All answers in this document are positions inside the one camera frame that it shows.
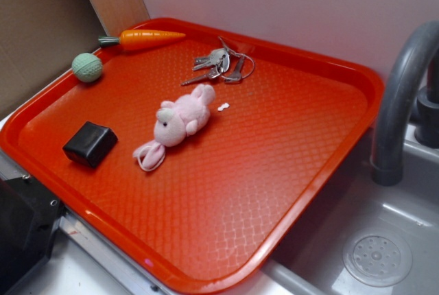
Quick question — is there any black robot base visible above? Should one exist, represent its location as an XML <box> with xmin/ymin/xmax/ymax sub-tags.
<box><xmin>1</xmin><ymin>176</ymin><xmax>64</xmax><ymax>294</ymax></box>

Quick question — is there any light green textured ball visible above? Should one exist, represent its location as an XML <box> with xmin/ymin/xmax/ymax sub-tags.
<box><xmin>71</xmin><ymin>53</ymin><xmax>103</xmax><ymax>83</ymax></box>

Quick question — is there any small white crumb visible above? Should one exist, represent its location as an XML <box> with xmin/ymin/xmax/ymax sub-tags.
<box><xmin>217</xmin><ymin>103</ymin><xmax>230</xmax><ymax>112</ymax></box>

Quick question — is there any pink plush bunny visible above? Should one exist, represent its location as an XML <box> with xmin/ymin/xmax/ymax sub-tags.
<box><xmin>132</xmin><ymin>84</ymin><xmax>215</xmax><ymax>172</ymax></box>

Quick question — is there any silver key bunch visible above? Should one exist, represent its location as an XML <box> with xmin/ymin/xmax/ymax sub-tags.
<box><xmin>180</xmin><ymin>36</ymin><xmax>256</xmax><ymax>86</ymax></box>

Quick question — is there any red plastic tray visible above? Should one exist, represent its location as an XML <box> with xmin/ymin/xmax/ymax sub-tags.
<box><xmin>1</xmin><ymin>19</ymin><xmax>383</xmax><ymax>294</ymax></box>

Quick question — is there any orange toy carrot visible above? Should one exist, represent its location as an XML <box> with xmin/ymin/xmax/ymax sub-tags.
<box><xmin>98</xmin><ymin>29</ymin><xmax>186</xmax><ymax>51</ymax></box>

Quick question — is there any black rectangular block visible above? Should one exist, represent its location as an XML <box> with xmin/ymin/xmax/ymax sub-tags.
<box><xmin>62</xmin><ymin>121</ymin><xmax>118</xmax><ymax>168</ymax></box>

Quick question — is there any grey toy faucet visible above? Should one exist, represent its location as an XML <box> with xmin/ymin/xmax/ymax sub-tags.
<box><xmin>370</xmin><ymin>21</ymin><xmax>438</xmax><ymax>186</ymax></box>

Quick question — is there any grey toy sink basin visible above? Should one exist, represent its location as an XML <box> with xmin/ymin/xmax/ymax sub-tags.
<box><xmin>263</xmin><ymin>135</ymin><xmax>438</xmax><ymax>294</ymax></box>

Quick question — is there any brown cardboard panel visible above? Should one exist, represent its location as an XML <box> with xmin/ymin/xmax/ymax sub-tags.
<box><xmin>1</xmin><ymin>0</ymin><xmax>150</xmax><ymax>117</ymax></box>

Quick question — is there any black faucet knob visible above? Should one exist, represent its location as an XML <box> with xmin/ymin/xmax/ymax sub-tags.
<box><xmin>414</xmin><ymin>53</ymin><xmax>438</xmax><ymax>149</ymax></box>

